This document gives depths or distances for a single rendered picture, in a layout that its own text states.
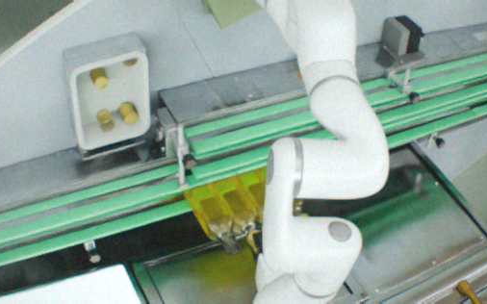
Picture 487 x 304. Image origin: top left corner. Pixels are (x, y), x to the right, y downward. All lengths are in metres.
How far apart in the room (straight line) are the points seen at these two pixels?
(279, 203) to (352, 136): 0.14
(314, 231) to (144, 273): 0.65
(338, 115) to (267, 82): 0.65
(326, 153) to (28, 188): 0.78
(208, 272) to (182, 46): 0.52
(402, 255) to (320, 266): 0.73
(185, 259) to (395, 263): 0.52
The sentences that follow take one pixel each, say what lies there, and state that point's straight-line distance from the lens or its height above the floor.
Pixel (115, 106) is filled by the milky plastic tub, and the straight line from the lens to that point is 1.48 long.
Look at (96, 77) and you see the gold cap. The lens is 1.37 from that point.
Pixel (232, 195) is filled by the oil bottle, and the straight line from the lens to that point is 1.44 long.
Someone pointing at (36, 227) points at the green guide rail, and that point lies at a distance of 1.39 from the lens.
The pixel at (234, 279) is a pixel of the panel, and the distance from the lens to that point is 1.48.
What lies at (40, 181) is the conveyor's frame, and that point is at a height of 0.84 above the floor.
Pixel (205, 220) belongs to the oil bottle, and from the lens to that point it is 1.40.
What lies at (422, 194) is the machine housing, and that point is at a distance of 1.80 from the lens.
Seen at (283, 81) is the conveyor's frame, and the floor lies 0.83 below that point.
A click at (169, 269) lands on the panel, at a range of 1.49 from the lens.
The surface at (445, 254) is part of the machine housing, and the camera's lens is 1.67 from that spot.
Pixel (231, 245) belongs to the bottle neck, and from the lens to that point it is 1.36.
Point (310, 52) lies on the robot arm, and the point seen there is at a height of 1.23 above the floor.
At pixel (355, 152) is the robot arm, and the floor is 1.39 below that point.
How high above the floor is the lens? 1.91
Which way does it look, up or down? 41 degrees down
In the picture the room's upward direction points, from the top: 145 degrees clockwise
